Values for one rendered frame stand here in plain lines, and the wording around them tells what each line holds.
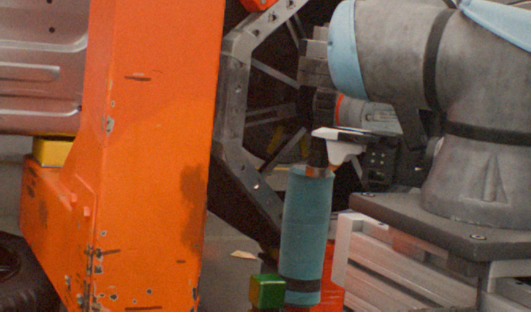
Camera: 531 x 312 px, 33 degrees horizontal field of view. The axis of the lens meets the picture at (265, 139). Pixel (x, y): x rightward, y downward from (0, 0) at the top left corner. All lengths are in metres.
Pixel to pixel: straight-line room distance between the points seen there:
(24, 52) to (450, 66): 0.99
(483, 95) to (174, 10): 0.50
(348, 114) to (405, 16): 0.71
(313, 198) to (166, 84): 0.49
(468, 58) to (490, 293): 0.24
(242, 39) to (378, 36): 0.72
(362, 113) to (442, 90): 0.69
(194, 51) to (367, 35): 0.35
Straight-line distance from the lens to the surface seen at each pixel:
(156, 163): 1.29
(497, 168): 0.96
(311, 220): 1.67
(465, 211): 0.95
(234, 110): 1.75
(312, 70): 1.55
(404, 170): 1.51
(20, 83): 1.76
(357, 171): 1.97
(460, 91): 0.97
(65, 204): 1.50
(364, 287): 1.10
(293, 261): 1.70
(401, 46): 0.99
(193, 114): 1.29
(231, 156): 1.72
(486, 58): 0.96
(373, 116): 1.67
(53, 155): 1.79
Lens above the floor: 1.00
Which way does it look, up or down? 7 degrees down
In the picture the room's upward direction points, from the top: 6 degrees clockwise
